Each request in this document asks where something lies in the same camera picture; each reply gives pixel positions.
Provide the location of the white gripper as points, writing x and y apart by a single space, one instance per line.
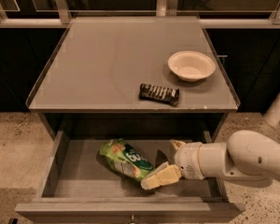
188 160

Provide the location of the green rice chip bag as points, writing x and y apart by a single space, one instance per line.
123 158

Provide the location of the white paper bowl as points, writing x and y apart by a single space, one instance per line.
191 66

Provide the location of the metal railing frame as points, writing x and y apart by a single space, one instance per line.
211 14

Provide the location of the grey cabinet with counter top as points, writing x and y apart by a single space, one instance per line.
94 80

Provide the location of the dark wrapped snack bar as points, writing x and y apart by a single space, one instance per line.
159 94

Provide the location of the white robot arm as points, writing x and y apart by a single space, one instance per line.
248 158

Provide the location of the open grey top drawer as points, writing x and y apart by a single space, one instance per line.
79 187

